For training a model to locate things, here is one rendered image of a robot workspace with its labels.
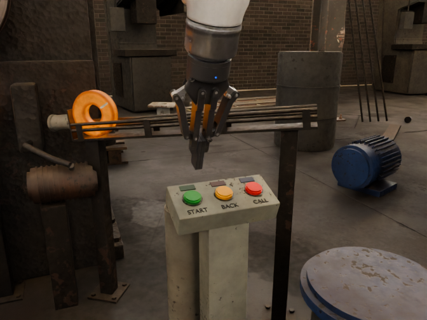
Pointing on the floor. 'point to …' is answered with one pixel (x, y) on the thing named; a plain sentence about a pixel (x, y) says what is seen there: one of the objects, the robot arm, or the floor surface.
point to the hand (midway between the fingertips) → (197, 151)
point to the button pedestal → (222, 240)
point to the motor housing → (60, 221)
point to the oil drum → (310, 94)
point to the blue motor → (367, 165)
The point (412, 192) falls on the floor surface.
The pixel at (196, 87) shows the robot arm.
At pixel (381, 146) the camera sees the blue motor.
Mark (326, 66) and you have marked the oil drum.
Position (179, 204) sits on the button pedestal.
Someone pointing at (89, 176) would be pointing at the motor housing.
